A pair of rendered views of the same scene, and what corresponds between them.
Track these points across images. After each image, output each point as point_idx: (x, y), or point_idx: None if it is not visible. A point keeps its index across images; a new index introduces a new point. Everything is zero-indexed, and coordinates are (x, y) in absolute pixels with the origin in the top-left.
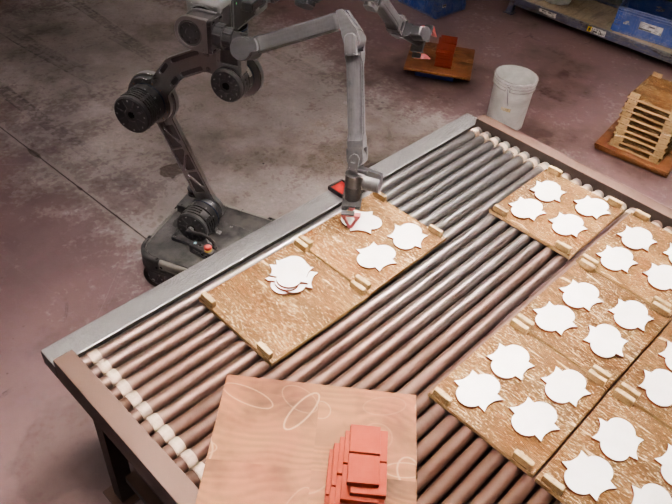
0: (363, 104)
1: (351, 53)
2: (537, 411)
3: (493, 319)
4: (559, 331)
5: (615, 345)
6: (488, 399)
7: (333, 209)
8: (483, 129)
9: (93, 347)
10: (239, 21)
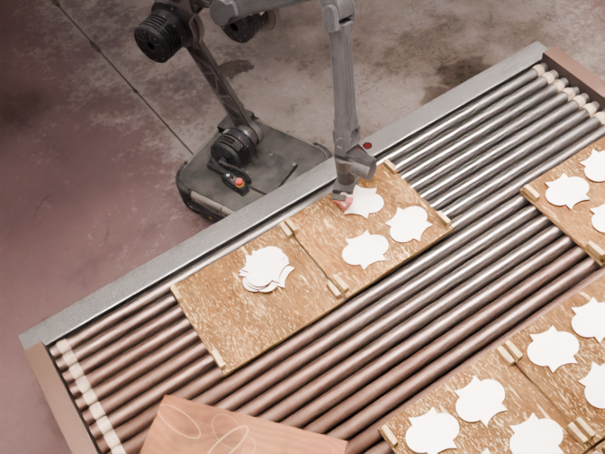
0: (350, 83)
1: (330, 29)
2: None
3: (481, 340)
4: (552, 367)
5: None
6: (439, 445)
7: None
8: (550, 66)
9: (65, 336)
10: None
